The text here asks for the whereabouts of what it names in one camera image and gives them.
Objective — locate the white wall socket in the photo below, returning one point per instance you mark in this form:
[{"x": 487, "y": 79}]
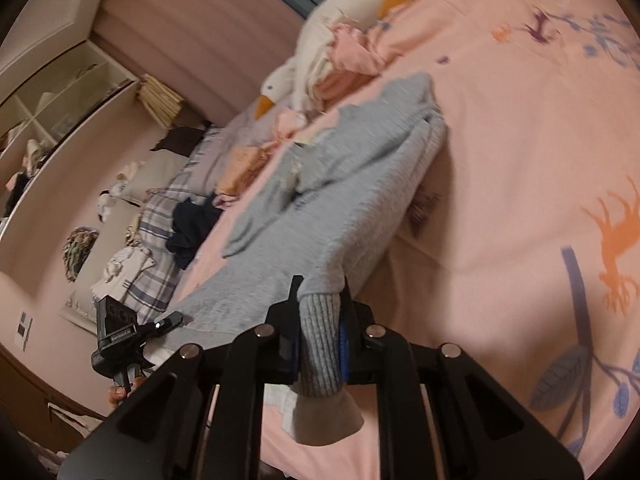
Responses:
[{"x": 23, "y": 331}]

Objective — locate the dark brown cushion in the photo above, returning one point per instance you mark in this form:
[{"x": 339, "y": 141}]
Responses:
[{"x": 182, "y": 139}]

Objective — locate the white printed cloth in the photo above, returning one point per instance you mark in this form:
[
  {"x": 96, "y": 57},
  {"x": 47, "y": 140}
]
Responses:
[{"x": 122, "y": 266}]

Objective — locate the plaid grey pillow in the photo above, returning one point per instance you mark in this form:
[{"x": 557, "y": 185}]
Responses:
[{"x": 150, "y": 270}]

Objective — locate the pink folded clothes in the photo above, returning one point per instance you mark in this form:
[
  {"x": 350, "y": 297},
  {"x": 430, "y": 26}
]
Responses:
[{"x": 350, "y": 57}]

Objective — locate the white goose plush toy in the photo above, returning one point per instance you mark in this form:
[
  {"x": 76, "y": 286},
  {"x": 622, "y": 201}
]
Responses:
[{"x": 350, "y": 5}]

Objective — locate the person's left hand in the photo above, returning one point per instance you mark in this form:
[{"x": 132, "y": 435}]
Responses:
[{"x": 124, "y": 392}]

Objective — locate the grey striped pillow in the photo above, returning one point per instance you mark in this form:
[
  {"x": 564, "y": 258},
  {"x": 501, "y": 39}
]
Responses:
[{"x": 220, "y": 152}]

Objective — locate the white folded clothes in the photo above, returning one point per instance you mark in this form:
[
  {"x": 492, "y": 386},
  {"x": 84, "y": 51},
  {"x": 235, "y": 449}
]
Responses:
[{"x": 315, "y": 67}]

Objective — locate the stack of tan books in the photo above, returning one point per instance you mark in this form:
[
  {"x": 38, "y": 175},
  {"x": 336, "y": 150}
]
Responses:
[{"x": 160, "y": 100}]

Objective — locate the grey sweatshirt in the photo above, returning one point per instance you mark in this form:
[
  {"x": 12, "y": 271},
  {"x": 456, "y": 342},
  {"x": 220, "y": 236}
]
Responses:
[{"x": 340, "y": 200}]

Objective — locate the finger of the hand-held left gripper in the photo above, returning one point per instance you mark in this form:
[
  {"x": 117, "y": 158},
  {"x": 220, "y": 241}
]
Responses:
[{"x": 162, "y": 325}]

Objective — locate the small plush toys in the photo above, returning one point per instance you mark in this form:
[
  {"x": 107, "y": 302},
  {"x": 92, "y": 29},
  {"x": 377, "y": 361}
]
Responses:
[{"x": 109, "y": 200}]

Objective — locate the white shelf cabinet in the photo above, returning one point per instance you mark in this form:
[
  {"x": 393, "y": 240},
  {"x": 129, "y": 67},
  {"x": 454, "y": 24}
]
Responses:
[{"x": 50, "y": 105}]

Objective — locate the beige pillow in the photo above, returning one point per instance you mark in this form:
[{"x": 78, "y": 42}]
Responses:
[{"x": 150, "y": 174}]

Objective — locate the pink printed bed sheet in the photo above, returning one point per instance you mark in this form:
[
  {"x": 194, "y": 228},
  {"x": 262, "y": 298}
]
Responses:
[{"x": 500, "y": 160}]

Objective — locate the pink curtain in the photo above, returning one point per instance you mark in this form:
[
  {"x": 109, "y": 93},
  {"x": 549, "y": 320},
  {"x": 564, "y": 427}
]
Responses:
[{"x": 190, "y": 25}]

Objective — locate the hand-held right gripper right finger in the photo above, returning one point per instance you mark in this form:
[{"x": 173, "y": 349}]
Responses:
[{"x": 344, "y": 355}]

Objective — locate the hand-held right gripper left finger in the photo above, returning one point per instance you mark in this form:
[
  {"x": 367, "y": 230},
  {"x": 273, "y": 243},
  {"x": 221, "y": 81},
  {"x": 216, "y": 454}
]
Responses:
[{"x": 295, "y": 357}]

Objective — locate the dark navy cloth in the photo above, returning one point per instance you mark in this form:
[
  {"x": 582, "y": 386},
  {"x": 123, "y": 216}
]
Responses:
[{"x": 192, "y": 230}]

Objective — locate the patterned round cushion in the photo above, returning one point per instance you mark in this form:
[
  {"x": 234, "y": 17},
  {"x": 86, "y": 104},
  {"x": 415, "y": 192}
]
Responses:
[{"x": 79, "y": 252}]

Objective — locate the orange printed clothes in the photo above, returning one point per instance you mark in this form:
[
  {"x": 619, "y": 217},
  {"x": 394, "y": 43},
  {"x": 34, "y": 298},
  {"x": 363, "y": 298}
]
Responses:
[{"x": 240, "y": 165}]

